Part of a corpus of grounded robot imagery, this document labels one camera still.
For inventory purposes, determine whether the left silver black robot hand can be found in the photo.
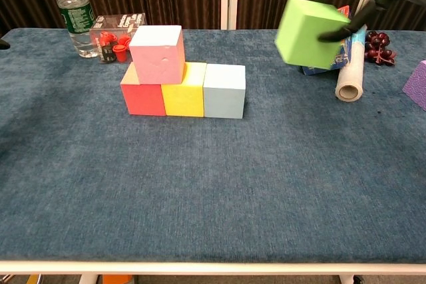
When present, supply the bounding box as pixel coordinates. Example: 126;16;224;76
0;0;33;50

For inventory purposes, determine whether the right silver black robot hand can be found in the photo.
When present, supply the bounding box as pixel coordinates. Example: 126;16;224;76
299;0;417;44

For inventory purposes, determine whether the green cube block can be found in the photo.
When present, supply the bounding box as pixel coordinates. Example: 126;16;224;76
274;0;352;71

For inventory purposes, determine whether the light blue cube block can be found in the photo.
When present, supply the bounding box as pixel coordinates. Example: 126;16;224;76
202;63;247;120

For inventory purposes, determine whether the red cube block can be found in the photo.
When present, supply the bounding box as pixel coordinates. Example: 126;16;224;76
120;63;167;116

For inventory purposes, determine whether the pink cube block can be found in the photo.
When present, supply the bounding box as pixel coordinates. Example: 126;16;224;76
128;25;186;85

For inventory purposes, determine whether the yellow cube block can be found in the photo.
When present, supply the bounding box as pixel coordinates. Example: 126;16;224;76
161;62;207;118

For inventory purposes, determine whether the purple cube block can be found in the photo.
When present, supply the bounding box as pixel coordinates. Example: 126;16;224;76
402;60;426;112

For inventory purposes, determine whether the blue orange cookie box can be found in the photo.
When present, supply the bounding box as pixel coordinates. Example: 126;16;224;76
301;5;354;76

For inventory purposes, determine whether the plastic wrap roll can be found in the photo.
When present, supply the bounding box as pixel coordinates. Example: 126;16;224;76
335;20;368;101

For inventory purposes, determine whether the dark red grape bunch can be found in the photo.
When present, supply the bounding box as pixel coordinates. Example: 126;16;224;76
364;31;397;66

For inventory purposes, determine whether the clear plastic water bottle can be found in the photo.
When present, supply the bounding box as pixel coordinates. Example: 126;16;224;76
49;0;99;59

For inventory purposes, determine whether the clear box with red stoppers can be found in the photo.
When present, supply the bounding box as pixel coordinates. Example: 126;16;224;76
89;13;147;65

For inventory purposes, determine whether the blue fabric table cover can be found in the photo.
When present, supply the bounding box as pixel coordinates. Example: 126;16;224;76
0;27;426;264

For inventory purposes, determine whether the orange object under table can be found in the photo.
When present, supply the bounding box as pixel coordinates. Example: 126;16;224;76
102;274;133;284

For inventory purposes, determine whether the white table frame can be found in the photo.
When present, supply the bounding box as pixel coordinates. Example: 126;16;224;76
0;259;426;284

